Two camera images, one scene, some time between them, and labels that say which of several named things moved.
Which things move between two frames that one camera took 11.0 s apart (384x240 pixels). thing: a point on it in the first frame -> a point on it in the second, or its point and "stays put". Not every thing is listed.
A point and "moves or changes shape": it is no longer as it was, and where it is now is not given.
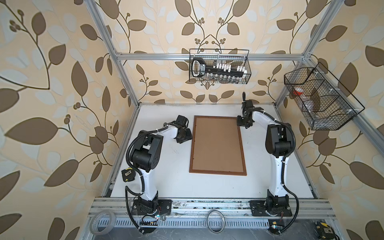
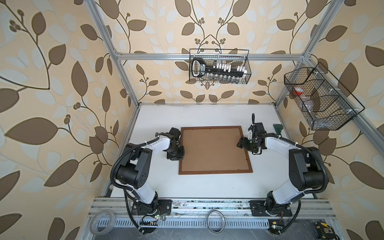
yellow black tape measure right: (324, 231) stays put
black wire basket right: (326, 104) stays put
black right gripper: (239, 123) -> (242, 143)
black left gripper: (190, 135) -> (181, 156)
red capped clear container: (298, 91) stays put
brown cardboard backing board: (217, 146) moves or changes shape
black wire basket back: (219, 66) stays put
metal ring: (224, 219) stays put
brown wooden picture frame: (216, 147) moves or changes shape
